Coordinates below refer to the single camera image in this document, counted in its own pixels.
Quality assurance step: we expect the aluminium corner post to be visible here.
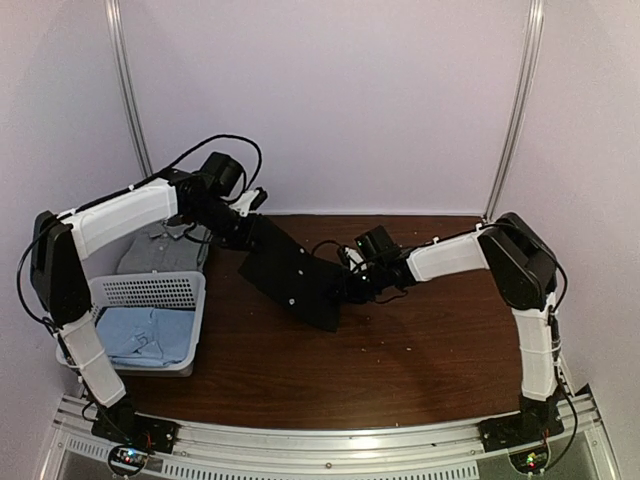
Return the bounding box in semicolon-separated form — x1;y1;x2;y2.
104;0;153;178
483;0;545;222

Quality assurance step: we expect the circuit board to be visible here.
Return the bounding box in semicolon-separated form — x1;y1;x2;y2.
509;446;550;475
107;445;150;476

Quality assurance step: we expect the grey cloth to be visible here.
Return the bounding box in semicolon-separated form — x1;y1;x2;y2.
116;222;211;275

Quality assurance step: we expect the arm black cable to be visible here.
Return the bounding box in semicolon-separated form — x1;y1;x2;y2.
149;133;264;194
312;240;346;261

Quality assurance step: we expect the right circuit board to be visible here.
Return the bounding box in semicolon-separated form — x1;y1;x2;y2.
509;446;550;475

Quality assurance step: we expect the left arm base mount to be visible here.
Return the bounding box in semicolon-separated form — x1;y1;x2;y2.
91;409;179;454

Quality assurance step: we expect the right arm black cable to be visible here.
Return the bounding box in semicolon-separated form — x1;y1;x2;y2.
312;240;346;261

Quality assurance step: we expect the left aluminium corner post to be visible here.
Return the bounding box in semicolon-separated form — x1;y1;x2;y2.
104;0;153;178

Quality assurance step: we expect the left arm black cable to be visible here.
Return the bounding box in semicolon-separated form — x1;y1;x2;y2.
149;133;264;194

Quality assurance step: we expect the folded light blue shirt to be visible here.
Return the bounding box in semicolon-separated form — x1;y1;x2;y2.
96;307;195;369

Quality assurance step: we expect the left circuit board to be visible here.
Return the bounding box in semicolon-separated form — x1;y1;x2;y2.
107;445;150;476

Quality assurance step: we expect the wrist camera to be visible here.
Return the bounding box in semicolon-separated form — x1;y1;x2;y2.
230;187;268;217
337;245;364;272

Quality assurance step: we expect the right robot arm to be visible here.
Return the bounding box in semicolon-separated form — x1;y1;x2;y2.
338;212;568;442

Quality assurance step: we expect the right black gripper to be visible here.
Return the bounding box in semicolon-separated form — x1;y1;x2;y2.
325;262;388;305

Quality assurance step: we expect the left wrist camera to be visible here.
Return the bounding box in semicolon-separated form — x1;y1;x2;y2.
230;187;268;217

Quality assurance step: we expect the right aluminium corner post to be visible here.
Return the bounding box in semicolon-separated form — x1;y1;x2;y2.
483;0;545;222

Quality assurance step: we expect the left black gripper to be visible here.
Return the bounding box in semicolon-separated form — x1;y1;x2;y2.
187;198;266;253

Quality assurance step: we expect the front aluminium rail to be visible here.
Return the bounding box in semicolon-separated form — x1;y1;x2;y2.
49;394;609;480

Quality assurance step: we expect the black long sleeve shirt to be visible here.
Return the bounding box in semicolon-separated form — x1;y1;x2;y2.
238;216;345;332

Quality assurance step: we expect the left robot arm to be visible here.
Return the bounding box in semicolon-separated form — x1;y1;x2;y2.
19;153;268;444

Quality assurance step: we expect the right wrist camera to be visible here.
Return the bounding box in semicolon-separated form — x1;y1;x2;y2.
337;245;364;272

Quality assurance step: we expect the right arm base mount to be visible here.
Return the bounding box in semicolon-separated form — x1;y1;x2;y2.
478;407;564;452

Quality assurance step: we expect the white plastic mesh basket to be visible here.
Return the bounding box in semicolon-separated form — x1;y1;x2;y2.
53;270;207;378

